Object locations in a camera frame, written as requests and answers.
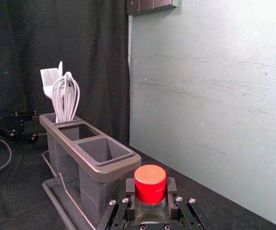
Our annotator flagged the red capped glass jar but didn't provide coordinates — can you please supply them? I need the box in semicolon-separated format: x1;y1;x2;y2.
133;164;170;226

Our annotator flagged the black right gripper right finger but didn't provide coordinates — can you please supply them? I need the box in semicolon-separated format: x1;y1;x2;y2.
167;177;208;230

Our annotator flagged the white whisk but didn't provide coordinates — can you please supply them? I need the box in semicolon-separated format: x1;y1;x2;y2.
51;71;81;123

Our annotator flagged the white silicone brush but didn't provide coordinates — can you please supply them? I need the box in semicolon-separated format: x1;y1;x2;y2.
40;68;62;100

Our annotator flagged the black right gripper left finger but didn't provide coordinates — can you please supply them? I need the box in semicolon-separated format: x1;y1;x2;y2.
96;177;136;230

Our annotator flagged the black table cloth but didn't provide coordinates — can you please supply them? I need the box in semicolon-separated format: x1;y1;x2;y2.
0;140;276;230

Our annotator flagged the black curtain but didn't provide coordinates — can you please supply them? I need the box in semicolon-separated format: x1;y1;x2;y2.
0;0;132;156

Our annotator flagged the grey three-compartment utensil holder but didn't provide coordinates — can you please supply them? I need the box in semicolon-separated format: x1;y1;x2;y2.
39;112;142;227

